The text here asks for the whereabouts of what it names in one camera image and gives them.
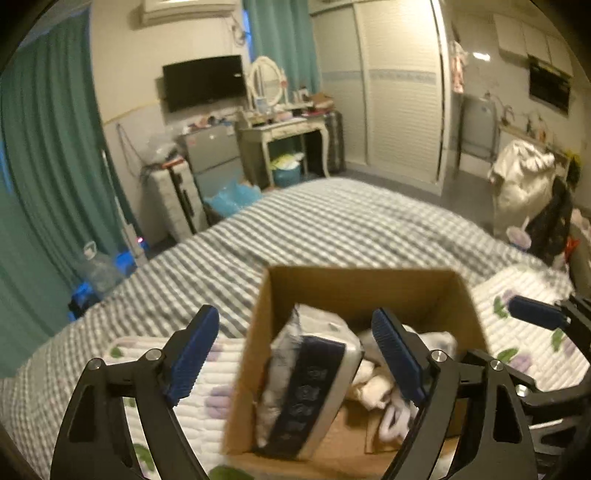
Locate white floral quilted mat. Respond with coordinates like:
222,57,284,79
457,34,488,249
104,267,591,480

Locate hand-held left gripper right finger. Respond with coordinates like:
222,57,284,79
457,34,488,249
371,308,539,480

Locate black range hood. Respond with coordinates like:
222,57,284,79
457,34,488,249
528,55,574,114

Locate dark suitcase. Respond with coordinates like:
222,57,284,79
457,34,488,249
323,111,346,174

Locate white oval vanity mirror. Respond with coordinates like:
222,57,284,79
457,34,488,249
246,56,290,112

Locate hanging patterned cloth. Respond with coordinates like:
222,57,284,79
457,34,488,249
450,41,467,94

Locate white jacket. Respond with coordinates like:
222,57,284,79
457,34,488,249
488,140,557,237

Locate white soft cloth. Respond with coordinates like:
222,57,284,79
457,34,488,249
351,325,459,445

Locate teal waste bin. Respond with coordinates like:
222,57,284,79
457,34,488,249
272,154,304,188

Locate black wall television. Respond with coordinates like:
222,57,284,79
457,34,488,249
163,55,246,113

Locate teal window curtain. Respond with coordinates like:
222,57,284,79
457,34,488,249
242,0,322,95
0,9,139,370

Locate black clothing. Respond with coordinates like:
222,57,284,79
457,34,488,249
526,178,576,267

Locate blue plastic bag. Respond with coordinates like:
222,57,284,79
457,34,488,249
203,180,264,218

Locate clear plastic bag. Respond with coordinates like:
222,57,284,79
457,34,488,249
145,134,181,165

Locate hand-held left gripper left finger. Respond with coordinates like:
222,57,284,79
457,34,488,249
51,304,221,480

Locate white and navy tissue pack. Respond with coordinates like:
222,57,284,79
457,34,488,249
256,304,363,462

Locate grey striped bed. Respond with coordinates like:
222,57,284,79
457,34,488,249
0,178,578,480

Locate white air conditioner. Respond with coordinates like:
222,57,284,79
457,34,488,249
141,0,239,27

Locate white wall cabinets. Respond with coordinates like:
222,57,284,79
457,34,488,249
492,14,576,77

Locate clear water jug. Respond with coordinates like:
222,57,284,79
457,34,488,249
74,241,126,301

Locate white ribbed suitcase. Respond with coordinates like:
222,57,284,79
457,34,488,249
141,159,209,241

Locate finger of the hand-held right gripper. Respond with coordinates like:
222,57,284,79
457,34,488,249
507,367,591,462
507,292,591,367

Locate cream dressing table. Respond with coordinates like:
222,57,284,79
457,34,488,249
236,108,334,190

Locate brown cardboard box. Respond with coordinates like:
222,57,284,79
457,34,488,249
222,265,493,480

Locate small silver fridge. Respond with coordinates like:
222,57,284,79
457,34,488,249
178,126,246,217

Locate white sliding wardrobe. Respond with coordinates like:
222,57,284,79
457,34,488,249
309,0,451,186

